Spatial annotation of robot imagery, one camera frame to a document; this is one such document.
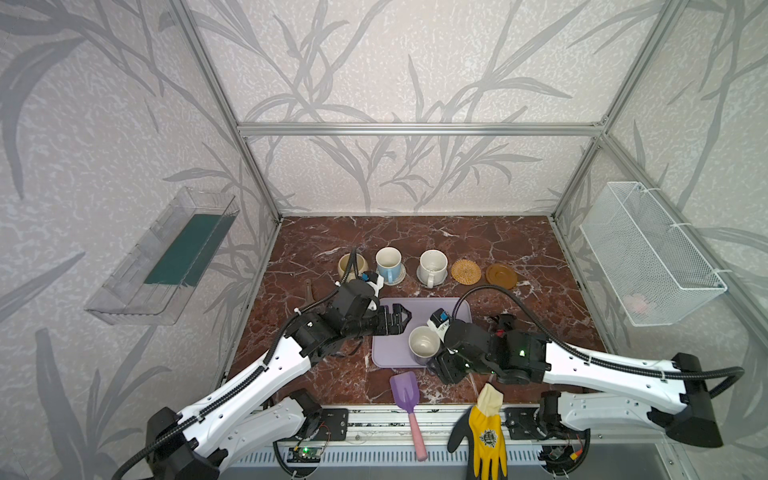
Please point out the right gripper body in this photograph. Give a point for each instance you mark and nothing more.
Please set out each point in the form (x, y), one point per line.
(448, 365)

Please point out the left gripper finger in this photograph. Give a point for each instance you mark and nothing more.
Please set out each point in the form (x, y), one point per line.
(395, 326)
(397, 311)

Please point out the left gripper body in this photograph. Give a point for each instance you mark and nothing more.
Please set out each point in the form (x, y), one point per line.
(387, 320)

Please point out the lavender mug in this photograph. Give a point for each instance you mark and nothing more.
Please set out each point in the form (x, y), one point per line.
(423, 344)

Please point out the beige ceramic mug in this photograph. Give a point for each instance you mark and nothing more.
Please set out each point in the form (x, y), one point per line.
(349, 269)

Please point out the white speckled mug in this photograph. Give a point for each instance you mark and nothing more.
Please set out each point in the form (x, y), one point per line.
(434, 260)

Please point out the light blue mug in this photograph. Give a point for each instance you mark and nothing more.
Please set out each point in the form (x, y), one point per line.
(389, 258)

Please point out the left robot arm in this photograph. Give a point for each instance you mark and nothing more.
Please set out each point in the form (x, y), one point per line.
(208, 436)

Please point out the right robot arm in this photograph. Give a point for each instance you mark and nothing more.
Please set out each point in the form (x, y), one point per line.
(668, 396)

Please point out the multicolour woven coaster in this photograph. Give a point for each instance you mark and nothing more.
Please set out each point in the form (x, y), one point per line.
(393, 281)

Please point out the blue-grey woven coaster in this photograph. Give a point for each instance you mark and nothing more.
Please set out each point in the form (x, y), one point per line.
(431, 279)

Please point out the rattan coaster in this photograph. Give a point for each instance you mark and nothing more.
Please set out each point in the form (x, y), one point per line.
(466, 272)

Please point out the right brown wooden coaster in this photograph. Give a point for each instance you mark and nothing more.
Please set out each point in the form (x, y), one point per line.
(502, 275)

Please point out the lavender plastic tray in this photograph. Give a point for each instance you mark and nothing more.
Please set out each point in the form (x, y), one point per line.
(393, 352)

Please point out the purple pink scoop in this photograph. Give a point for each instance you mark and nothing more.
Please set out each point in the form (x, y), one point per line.
(406, 395)

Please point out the small brown brush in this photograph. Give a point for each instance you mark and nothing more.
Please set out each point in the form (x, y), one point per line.
(309, 297)

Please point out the yellow black work glove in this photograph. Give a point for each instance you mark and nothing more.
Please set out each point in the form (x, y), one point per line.
(481, 426)

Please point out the green circuit board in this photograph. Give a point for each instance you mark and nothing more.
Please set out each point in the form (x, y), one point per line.
(304, 455)

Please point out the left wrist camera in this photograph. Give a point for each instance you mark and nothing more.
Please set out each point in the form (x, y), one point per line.
(376, 282)

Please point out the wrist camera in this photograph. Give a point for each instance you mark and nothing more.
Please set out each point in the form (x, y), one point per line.
(439, 323)
(376, 282)

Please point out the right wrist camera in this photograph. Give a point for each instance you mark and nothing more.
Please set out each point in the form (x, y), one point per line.
(439, 323)

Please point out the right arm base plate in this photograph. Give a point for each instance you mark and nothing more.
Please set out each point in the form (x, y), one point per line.
(522, 423)

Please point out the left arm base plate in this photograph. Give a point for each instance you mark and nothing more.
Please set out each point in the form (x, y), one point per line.
(327, 424)

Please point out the white wire mesh basket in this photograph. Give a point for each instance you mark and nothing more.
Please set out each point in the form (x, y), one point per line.
(658, 274)

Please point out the clear plastic wall bin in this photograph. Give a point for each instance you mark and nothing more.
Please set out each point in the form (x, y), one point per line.
(155, 281)

